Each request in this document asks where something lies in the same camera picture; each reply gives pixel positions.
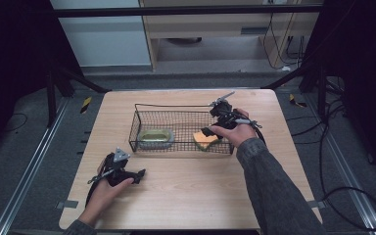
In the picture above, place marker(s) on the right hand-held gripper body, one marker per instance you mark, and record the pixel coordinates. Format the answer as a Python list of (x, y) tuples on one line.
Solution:
[(223, 112)]

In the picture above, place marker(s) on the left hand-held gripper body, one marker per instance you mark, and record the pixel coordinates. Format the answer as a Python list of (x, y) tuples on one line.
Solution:
[(117, 168)]

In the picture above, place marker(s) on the green and yellow sponge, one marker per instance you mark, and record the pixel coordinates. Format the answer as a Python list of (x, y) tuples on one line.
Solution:
[(205, 141)]

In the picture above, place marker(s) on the green soap dish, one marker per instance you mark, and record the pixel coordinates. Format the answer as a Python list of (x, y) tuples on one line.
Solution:
[(155, 137)]

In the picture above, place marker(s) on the person's right hand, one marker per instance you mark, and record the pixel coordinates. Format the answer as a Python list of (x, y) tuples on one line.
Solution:
[(238, 132)]

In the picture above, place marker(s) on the person's left hand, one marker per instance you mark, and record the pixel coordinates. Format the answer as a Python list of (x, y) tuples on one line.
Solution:
[(103, 199)]

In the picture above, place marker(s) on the grey tape strip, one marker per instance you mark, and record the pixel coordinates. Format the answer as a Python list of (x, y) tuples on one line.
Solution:
[(316, 204), (67, 204)]

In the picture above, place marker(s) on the yellow and black tape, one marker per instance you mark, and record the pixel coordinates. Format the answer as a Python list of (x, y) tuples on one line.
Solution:
[(85, 104), (296, 101)]

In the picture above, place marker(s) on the white power plug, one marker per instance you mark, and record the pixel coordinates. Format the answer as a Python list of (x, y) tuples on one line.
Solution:
[(285, 68)]

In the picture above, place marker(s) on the light wooden desk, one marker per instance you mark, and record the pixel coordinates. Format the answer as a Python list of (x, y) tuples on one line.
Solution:
[(215, 26)]

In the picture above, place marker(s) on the black metal stand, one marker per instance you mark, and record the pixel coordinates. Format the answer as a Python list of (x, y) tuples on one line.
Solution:
[(50, 98), (321, 94)]

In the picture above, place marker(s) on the black horizontal bar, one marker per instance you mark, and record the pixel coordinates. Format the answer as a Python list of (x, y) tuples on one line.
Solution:
[(176, 11)]

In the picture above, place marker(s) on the white cabinet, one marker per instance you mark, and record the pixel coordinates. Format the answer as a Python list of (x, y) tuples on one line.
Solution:
[(107, 42)]

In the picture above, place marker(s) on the black curtain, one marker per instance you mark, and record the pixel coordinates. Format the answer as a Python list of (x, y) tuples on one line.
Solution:
[(13, 65), (362, 81)]

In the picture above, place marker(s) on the aluminium floor rail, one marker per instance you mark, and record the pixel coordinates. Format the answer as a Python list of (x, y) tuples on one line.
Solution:
[(349, 182), (29, 169)]

